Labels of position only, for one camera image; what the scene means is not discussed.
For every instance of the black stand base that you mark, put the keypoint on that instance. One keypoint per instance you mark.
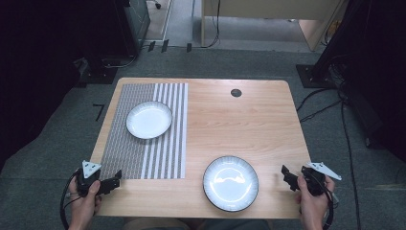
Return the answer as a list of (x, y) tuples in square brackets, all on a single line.
[(311, 76), (97, 76)]

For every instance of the black table grommet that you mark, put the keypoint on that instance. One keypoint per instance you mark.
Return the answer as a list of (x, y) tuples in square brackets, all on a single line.
[(236, 93)]

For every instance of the person's left hand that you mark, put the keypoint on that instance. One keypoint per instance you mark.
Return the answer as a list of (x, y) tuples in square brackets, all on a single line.
[(83, 204)]

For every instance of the striped woven placemat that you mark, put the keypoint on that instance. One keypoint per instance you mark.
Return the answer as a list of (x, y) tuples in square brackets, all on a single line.
[(127, 153)]

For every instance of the light wooden cabinet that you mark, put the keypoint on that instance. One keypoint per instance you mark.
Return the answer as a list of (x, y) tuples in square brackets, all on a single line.
[(268, 8)]

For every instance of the small white plate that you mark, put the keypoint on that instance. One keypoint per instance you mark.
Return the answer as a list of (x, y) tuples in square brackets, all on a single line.
[(149, 120)]

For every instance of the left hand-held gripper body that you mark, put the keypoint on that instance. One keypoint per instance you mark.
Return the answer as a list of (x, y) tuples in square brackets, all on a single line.
[(89, 174)]

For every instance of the dark glass-front cabinet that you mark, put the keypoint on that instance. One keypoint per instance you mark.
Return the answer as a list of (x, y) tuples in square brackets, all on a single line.
[(137, 22)]

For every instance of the large white dark-rimmed plate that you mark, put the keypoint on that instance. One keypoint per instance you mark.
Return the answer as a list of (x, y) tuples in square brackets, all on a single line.
[(230, 183)]

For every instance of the person's right hand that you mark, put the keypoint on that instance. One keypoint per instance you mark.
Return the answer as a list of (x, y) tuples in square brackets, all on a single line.
[(314, 204)]

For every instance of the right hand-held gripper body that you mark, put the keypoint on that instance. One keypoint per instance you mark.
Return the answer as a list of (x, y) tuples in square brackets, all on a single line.
[(316, 179)]

